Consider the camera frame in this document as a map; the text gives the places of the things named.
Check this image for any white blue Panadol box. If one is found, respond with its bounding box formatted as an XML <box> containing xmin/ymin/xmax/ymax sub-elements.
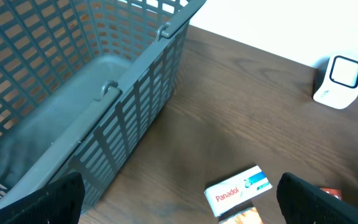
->
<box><xmin>204</xmin><ymin>166</ymin><xmax>273</xmax><ymax>217</ymax></box>

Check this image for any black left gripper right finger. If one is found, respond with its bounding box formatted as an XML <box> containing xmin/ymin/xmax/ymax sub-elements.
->
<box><xmin>277</xmin><ymin>172</ymin><xmax>358</xmax><ymax>224</ymax></box>

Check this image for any orange Top chocolate bar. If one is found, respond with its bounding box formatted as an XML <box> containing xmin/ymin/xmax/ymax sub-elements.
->
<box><xmin>320</xmin><ymin>187</ymin><xmax>342</xmax><ymax>200</ymax></box>

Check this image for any grey plastic basket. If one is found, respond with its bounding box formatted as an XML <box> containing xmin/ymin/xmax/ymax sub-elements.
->
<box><xmin>0</xmin><ymin>0</ymin><xmax>203</xmax><ymax>212</ymax></box>

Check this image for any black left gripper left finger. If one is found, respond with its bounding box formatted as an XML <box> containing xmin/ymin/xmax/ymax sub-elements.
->
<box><xmin>0</xmin><ymin>172</ymin><xmax>85</xmax><ymax>224</ymax></box>

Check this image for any orange small box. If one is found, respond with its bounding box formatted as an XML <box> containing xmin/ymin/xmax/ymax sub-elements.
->
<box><xmin>219</xmin><ymin>207</ymin><xmax>263</xmax><ymax>224</ymax></box>

